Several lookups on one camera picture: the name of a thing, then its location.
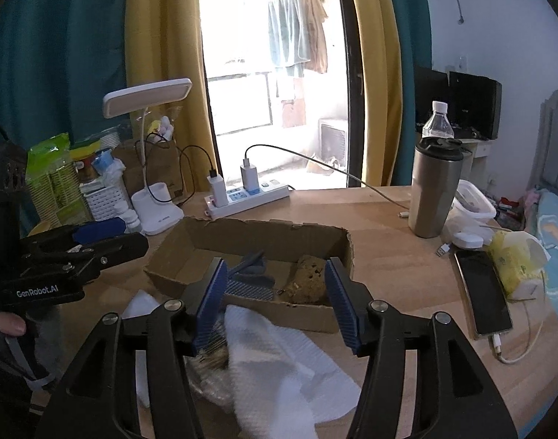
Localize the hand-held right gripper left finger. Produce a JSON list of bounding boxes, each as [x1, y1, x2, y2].
[[34, 258, 229, 439]]

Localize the yellow white plush toy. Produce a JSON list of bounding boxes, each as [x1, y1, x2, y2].
[[151, 116, 176, 143]]

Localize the black door frame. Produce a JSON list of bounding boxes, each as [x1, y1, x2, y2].
[[333, 0, 367, 188]]

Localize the outdoor air conditioner unit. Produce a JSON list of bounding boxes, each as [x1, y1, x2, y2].
[[318, 118, 349, 166]]

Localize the black cable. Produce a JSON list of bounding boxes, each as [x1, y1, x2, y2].
[[146, 132, 218, 204]]

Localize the brown cardboard carton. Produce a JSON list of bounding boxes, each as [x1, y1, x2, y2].
[[112, 139, 198, 198]]

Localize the white plastic basket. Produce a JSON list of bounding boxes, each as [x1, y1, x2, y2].
[[80, 176, 127, 223]]

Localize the green hanging towel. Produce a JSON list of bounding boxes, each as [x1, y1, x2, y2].
[[267, 0, 312, 78]]

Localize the white phone cable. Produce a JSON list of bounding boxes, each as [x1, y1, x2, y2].
[[489, 279, 547, 365]]

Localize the white charger with black cable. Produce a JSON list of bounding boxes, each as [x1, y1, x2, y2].
[[208, 175, 227, 207]]

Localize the blue printed blanket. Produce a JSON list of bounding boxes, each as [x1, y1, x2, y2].
[[523, 190, 558, 330]]

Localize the cotton swab pack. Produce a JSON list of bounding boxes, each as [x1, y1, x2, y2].
[[185, 320, 236, 405]]

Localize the brown sponge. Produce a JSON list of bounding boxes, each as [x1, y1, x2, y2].
[[285, 256, 331, 305]]

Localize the white power strip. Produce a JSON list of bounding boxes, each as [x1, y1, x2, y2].
[[204, 183, 291, 219]]

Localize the white plastic container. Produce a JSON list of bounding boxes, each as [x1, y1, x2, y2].
[[446, 179, 497, 234]]

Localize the person's left hand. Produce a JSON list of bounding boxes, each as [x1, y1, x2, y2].
[[0, 310, 27, 337]]

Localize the teal curtain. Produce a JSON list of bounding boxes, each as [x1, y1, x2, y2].
[[0, 0, 134, 235], [382, 0, 433, 188]]

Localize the white round charger puck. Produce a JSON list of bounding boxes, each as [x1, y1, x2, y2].
[[449, 231, 486, 251]]

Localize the white tv stand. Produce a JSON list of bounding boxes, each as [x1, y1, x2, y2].
[[462, 139, 493, 184]]

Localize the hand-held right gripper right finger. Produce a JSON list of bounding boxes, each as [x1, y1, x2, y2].
[[325, 256, 520, 439]]

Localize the smartphone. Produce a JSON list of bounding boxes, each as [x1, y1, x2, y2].
[[453, 249, 514, 339]]

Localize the clear water bottle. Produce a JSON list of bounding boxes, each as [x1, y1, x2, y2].
[[422, 101, 454, 140]]

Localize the small white bottles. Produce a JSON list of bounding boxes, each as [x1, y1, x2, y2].
[[114, 203, 143, 234]]

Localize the grey charging cable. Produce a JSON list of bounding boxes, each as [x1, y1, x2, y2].
[[243, 145, 411, 218]]

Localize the torn cardboard box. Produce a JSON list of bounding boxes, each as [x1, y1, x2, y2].
[[143, 216, 355, 334]]

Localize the grey bed headboard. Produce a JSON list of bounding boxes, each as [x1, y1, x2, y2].
[[537, 83, 558, 193]]

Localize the brown hanging towel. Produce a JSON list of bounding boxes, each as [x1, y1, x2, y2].
[[301, 0, 329, 74]]

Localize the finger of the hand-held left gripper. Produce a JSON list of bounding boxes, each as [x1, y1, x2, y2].
[[22, 218, 127, 253], [23, 232, 150, 284]]

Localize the white charger with grey cable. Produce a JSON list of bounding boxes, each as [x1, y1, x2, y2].
[[240, 164, 262, 192]]

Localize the black monitor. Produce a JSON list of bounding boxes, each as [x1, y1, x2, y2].
[[413, 66, 503, 142]]

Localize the yellow curtain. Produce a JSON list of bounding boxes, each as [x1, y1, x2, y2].
[[124, 0, 218, 194], [343, 0, 401, 188]]

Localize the white textured cloth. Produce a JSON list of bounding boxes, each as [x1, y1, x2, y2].
[[121, 290, 363, 439]]

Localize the steel tumbler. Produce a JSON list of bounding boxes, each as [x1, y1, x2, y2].
[[408, 137, 465, 239]]

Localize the yellow tissue pack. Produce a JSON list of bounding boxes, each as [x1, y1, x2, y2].
[[487, 230, 552, 301]]

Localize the green packet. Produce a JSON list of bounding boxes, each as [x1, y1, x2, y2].
[[25, 134, 95, 229]]

